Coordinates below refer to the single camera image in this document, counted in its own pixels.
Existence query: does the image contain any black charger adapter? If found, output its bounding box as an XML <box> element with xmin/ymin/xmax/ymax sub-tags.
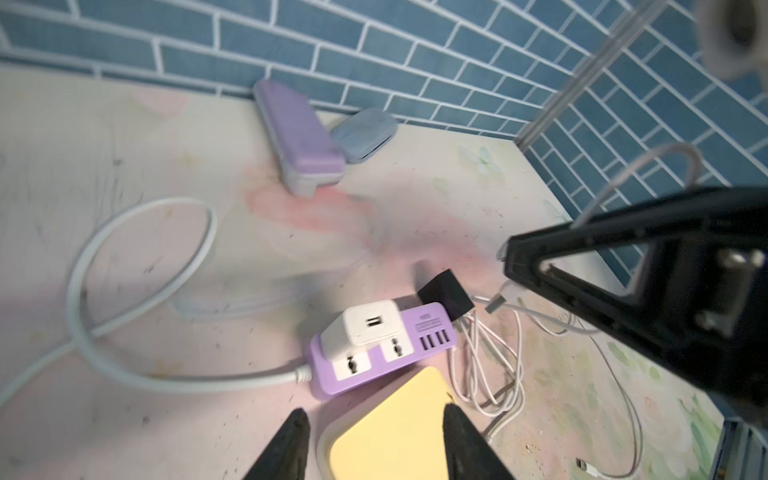
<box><xmin>417</xmin><ymin>269</ymin><xmax>475</xmax><ymax>321</ymax></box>

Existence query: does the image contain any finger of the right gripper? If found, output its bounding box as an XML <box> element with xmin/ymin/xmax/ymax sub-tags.
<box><xmin>503</xmin><ymin>199</ymin><xmax>678</xmax><ymax>354</ymax></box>

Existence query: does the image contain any power strip white cord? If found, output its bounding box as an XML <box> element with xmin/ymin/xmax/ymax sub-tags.
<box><xmin>0</xmin><ymin>196</ymin><xmax>314</xmax><ymax>409</ymax></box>

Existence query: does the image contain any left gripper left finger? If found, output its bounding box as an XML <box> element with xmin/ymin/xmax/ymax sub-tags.
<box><xmin>243</xmin><ymin>408</ymin><xmax>311</xmax><ymax>480</ymax></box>

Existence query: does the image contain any purple case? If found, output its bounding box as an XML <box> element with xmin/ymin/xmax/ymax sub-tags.
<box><xmin>252</xmin><ymin>79</ymin><xmax>346</xmax><ymax>198</ymax></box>

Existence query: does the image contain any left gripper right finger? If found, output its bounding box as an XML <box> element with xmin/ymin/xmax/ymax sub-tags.
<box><xmin>442</xmin><ymin>404</ymin><xmax>514</xmax><ymax>480</ymax></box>

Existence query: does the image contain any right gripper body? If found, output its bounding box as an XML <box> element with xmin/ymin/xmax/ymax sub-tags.
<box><xmin>623</xmin><ymin>187</ymin><xmax>767</xmax><ymax>420</ymax></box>

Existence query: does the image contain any white charger adapter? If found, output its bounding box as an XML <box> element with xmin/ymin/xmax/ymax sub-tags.
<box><xmin>320</xmin><ymin>300</ymin><xmax>403</xmax><ymax>361</ymax></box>

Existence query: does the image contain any purple power strip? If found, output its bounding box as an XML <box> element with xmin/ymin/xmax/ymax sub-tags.
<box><xmin>306</xmin><ymin>302</ymin><xmax>457</xmax><ymax>400</ymax></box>

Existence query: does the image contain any grey blue case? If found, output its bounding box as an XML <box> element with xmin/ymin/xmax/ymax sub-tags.
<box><xmin>330</xmin><ymin>108</ymin><xmax>398</xmax><ymax>164</ymax></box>

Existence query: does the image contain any yellow electronic scale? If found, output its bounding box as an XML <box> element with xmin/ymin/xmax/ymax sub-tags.
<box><xmin>316</xmin><ymin>366</ymin><xmax>455</xmax><ymax>480</ymax></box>

